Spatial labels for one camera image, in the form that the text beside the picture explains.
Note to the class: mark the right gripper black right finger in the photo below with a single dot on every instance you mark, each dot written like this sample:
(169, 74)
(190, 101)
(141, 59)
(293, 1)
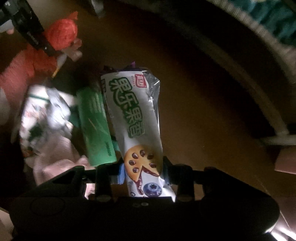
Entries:
(173, 173)

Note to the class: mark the red plastic bag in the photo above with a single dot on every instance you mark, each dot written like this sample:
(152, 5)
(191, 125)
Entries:
(62, 32)

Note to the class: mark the white cookie snack wrapper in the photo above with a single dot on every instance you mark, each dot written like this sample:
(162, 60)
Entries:
(132, 102)

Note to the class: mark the crumpled white printed wrapper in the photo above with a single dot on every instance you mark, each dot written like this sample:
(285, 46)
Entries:
(45, 112)

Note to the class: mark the teal white zigzag rug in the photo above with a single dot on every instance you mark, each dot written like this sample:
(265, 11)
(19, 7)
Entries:
(273, 21)

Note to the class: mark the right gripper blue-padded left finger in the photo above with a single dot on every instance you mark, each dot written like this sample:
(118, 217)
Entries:
(117, 174)

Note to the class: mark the green tissue pack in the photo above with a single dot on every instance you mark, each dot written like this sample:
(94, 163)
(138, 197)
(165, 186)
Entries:
(95, 129)

